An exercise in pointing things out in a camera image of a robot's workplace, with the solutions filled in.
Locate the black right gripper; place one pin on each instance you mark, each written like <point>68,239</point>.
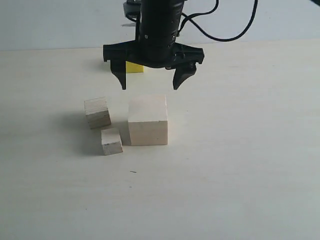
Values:
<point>155,47</point>

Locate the yellow cube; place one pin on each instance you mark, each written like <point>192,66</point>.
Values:
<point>132,68</point>

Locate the large pale wooden cube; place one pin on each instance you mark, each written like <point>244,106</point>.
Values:
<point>148,120</point>

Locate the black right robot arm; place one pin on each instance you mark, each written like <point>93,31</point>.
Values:
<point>161,12</point>

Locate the medium layered plywood cube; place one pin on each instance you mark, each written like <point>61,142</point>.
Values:
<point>97,113</point>

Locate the small pale wooden cube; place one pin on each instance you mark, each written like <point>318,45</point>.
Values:
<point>111,141</point>

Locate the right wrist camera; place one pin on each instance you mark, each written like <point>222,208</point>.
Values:
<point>132,10</point>

